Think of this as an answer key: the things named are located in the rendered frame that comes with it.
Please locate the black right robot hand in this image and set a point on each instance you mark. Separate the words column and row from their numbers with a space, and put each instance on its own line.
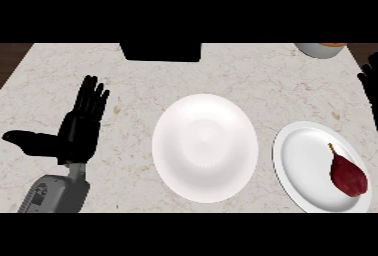
column 369, row 83

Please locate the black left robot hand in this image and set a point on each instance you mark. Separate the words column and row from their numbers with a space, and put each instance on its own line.
column 77, row 133

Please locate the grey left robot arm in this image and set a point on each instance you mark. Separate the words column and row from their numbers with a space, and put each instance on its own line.
column 56, row 193

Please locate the large white plate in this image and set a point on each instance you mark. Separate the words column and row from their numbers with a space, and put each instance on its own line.
column 205, row 148

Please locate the small white plate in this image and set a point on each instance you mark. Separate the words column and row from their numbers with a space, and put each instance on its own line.
column 307, row 166

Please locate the red pear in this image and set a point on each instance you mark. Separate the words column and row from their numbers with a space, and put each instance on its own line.
column 348, row 176

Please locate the grey bowl with orange content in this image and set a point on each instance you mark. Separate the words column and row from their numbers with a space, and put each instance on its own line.
column 319, row 49

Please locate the black appliance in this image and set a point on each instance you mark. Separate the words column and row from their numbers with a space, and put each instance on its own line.
column 161, row 51

